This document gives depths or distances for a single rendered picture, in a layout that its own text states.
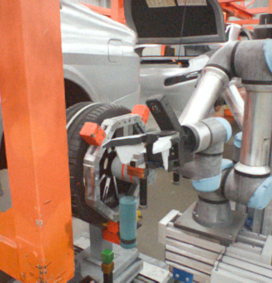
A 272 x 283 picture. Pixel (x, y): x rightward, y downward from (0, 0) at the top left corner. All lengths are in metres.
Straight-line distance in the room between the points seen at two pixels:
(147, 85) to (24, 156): 3.16
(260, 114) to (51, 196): 0.76
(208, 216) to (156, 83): 3.07
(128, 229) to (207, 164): 0.85
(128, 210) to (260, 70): 0.90
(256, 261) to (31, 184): 0.82
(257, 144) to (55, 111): 0.68
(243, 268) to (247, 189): 0.27
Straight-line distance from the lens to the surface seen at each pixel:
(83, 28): 2.01
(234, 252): 1.21
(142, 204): 1.43
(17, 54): 1.07
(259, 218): 1.34
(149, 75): 4.13
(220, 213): 1.18
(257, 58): 0.99
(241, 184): 1.07
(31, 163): 1.10
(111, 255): 1.31
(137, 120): 1.65
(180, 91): 4.02
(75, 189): 1.49
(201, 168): 0.82
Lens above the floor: 1.40
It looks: 15 degrees down
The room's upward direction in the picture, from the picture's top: straight up
